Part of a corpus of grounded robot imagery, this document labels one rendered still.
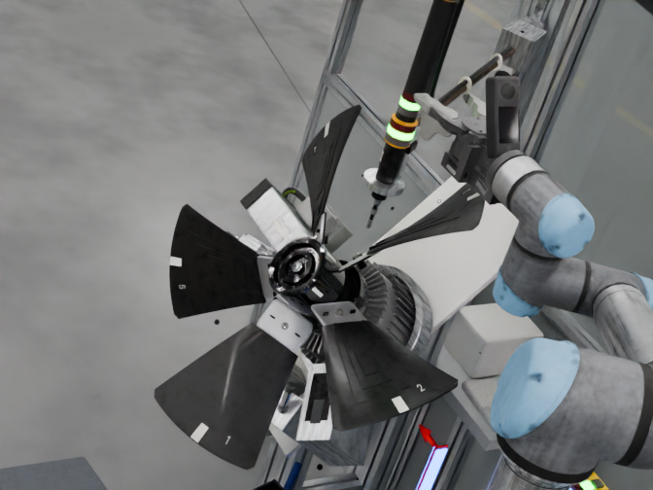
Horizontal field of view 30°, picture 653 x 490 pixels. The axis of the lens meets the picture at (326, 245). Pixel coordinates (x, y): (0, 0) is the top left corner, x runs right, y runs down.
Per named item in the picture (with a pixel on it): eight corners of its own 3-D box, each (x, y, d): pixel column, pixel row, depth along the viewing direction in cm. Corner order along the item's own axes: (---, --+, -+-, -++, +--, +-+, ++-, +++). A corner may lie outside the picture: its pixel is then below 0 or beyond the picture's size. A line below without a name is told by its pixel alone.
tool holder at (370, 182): (377, 165, 207) (394, 115, 202) (413, 183, 205) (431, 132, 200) (355, 183, 199) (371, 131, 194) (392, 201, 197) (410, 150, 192)
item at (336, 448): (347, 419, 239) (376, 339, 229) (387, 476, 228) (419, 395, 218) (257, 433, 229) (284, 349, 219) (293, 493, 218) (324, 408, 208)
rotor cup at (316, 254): (326, 252, 232) (291, 217, 222) (378, 279, 222) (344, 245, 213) (282, 313, 230) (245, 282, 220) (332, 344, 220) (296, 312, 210)
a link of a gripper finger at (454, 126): (422, 117, 179) (468, 145, 175) (426, 107, 178) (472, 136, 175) (440, 111, 183) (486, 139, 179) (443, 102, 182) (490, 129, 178)
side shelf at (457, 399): (483, 332, 288) (487, 322, 287) (572, 436, 263) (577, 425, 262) (399, 341, 276) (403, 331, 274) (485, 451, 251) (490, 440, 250)
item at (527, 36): (505, 50, 255) (520, 13, 251) (536, 63, 253) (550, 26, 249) (489, 62, 246) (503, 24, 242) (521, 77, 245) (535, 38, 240)
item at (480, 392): (491, 384, 266) (494, 376, 265) (526, 431, 255) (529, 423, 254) (459, 387, 262) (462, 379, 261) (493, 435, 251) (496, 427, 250)
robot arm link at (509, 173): (517, 170, 166) (562, 168, 171) (498, 153, 170) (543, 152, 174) (498, 216, 170) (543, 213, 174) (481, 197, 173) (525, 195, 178)
